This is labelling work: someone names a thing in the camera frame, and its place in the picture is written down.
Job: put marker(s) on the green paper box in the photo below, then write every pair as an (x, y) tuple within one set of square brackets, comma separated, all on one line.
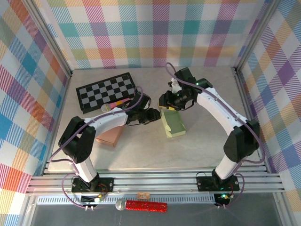
[(175, 124)]

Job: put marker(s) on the pink paper box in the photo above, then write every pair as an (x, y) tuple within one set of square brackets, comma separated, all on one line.
[(110, 137)]

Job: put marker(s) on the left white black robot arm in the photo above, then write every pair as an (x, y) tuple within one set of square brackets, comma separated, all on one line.
[(110, 120)]

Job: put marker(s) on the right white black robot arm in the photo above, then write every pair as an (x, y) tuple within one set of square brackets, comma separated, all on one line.
[(216, 106)]

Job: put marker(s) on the small black electronics box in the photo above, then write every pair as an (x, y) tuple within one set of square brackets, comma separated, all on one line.
[(88, 199), (222, 200)]

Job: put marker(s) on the pink toy microphone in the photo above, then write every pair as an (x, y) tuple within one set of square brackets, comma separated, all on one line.
[(105, 107)]

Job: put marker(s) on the black grey checkerboard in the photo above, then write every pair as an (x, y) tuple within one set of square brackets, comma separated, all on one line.
[(94, 94)]

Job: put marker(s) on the small wooden block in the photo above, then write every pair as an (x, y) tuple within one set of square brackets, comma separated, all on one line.
[(144, 196)]

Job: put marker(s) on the red glitter microphone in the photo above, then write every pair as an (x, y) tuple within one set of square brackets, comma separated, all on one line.
[(145, 206)]

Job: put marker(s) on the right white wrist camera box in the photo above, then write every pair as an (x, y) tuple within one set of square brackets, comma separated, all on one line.
[(175, 86)]

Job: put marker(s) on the aluminium side rail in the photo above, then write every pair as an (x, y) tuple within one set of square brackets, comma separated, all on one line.
[(63, 103), (247, 103)]

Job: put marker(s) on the aluminium mounting rail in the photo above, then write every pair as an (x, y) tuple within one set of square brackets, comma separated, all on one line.
[(152, 183)]

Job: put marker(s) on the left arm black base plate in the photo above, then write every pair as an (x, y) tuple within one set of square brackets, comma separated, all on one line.
[(111, 187)]

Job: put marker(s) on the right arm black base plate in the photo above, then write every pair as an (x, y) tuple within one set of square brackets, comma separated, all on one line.
[(204, 186)]

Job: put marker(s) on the aluminium corner post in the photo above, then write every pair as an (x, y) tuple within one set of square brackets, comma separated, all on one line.
[(255, 35), (50, 38)]

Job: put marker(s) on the aluminium frame bar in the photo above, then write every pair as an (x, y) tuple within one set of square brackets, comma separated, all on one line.
[(29, 212), (282, 209)]

